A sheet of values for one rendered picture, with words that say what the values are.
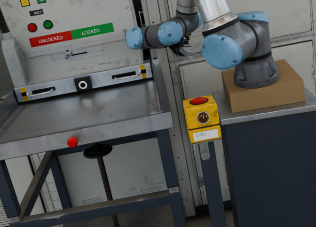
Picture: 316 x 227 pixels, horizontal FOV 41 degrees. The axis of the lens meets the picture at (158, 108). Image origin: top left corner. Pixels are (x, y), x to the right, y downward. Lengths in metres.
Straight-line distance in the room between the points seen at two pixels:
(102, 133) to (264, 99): 0.53
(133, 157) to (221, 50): 1.00
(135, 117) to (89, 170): 0.88
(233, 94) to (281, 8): 0.71
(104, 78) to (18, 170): 0.74
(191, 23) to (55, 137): 0.60
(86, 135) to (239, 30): 0.55
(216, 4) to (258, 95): 0.34
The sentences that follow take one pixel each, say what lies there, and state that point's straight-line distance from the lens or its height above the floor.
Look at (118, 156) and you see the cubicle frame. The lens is 2.10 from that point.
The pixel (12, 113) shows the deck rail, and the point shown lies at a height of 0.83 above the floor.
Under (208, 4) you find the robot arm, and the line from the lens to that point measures 1.26.
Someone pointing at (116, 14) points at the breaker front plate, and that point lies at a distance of 1.63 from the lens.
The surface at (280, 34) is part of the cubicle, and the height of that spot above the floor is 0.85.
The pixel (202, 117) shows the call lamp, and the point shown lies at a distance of 1.05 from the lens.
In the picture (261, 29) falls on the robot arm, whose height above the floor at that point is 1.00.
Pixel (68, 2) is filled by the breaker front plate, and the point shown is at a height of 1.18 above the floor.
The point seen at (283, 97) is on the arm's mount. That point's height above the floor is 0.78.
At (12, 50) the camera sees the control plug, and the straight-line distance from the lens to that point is 1.60.
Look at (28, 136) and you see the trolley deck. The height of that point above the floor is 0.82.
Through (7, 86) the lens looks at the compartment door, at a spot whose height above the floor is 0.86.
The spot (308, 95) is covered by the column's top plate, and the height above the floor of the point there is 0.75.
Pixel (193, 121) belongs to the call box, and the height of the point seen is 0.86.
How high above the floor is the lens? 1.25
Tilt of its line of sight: 18 degrees down
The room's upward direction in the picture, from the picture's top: 11 degrees counter-clockwise
